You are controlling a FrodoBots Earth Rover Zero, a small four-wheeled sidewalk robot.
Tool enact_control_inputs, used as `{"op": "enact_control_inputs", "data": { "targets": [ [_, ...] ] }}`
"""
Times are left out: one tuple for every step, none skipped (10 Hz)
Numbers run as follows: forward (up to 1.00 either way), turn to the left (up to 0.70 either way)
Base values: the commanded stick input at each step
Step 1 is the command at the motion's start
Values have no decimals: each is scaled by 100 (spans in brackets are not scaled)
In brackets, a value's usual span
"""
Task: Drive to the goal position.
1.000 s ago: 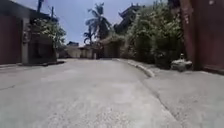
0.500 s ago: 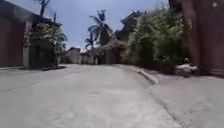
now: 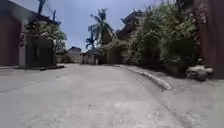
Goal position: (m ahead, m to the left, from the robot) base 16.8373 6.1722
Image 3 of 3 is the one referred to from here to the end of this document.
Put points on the pale fence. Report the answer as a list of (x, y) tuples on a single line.
[(87, 59)]

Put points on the low dark kerb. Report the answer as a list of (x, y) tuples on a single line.
[(50, 67)]

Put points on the dark gate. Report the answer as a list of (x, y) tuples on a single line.
[(39, 52)]

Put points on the tall palm tree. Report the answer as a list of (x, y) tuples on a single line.
[(101, 28)]

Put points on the pale concrete kerb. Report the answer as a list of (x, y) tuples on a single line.
[(156, 80)]

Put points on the grey rock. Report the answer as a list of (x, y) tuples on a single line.
[(198, 72)]

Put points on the red-brown building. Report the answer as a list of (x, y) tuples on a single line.
[(10, 40)]

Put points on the grey concrete verge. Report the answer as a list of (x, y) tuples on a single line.
[(196, 97)]

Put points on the red-brown wall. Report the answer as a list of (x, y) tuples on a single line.
[(213, 36)]

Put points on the leafy tree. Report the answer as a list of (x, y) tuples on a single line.
[(50, 32)]

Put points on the dense green bushes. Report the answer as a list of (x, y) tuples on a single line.
[(166, 40)]

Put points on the small palm tree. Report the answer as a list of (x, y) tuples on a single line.
[(90, 42)]

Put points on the grey concrete road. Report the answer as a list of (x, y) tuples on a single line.
[(83, 100)]

